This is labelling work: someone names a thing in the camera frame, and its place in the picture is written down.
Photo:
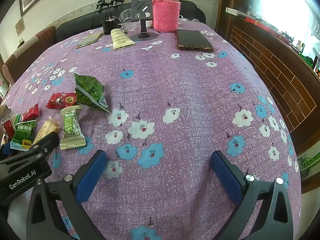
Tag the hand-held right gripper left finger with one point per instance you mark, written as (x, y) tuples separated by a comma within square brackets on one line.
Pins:
[(91, 175)]

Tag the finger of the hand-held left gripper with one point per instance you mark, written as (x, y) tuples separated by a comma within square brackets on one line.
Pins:
[(22, 158), (48, 140)]

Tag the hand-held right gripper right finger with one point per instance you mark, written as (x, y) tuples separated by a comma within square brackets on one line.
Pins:
[(226, 175)]

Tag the green snack packet blue edge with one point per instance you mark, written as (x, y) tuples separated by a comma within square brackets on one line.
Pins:
[(22, 135)]

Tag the white and green candy packet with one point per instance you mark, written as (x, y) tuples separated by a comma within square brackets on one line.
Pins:
[(71, 127)]

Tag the cardboard tray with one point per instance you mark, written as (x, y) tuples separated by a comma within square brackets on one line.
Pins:
[(3, 111)]

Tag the beige snack packet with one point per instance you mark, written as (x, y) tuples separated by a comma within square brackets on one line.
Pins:
[(47, 128)]

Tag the small red candy packet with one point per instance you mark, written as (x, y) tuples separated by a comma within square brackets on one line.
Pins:
[(31, 112)]

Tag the red candy packet gold emblem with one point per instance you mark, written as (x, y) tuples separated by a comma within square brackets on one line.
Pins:
[(62, 100)]

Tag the green triangular snack packet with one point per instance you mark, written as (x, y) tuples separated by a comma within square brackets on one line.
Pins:
[(90, 90)]

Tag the brown armchair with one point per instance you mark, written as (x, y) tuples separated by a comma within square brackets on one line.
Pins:
[(27, 52)]

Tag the purple floral tablecloth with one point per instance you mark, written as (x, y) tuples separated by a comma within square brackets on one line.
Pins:
[(175, 92)]

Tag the olive flat pouch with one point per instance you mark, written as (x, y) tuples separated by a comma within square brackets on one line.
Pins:
[(90, 40)]

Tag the wooden brick-pattern counter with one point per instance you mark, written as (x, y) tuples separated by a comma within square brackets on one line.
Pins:
[(275, 67)]

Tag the black sofa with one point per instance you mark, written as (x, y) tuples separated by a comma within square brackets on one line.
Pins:
[(80, 22)]

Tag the yellow-green sachet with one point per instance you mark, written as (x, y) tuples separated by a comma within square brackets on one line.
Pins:
[(121, 38)]

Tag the black smartphone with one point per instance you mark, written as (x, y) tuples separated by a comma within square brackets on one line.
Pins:
[(193, 38)]

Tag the clear plastic cup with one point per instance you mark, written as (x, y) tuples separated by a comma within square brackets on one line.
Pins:
[(126, 17)]

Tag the black clip device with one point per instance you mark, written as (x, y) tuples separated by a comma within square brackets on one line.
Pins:
[(116, 1), (102, 5)]

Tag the black phone stand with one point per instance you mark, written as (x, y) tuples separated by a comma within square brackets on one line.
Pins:
[(141, 7)]

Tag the pink bottle with knitted sleeve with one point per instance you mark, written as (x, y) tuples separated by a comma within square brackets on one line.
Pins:
[(166, 15)]

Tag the paper wall notice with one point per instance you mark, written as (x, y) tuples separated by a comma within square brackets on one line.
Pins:
[(20, 25)]

